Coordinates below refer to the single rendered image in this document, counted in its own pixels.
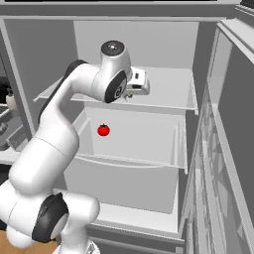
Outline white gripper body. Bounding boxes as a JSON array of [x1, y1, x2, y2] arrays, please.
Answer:
[[125, 78, 151, 99]]

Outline red tomato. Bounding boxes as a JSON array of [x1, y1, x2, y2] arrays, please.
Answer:
[[96, 123, 111, 138]]

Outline clear glass fridge shelf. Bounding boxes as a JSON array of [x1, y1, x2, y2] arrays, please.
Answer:
[[33, 65, 199, 117]]

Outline grey open fridge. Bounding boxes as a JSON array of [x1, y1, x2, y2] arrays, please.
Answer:
[[0, 14, 232, 254]]

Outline clear fridge drawer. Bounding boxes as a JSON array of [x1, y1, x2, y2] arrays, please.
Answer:
[[63, 106, 190, 215]]

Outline grey fridge door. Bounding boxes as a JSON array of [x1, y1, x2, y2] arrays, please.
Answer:
[[179, 18, 254, 254]]

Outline white fridge floor shelf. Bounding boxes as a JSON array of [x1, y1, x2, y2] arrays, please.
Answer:
[[86, 200, 183, 240]]

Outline white bottle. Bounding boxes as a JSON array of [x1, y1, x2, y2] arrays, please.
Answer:
[[5, 87, 18, 112]]

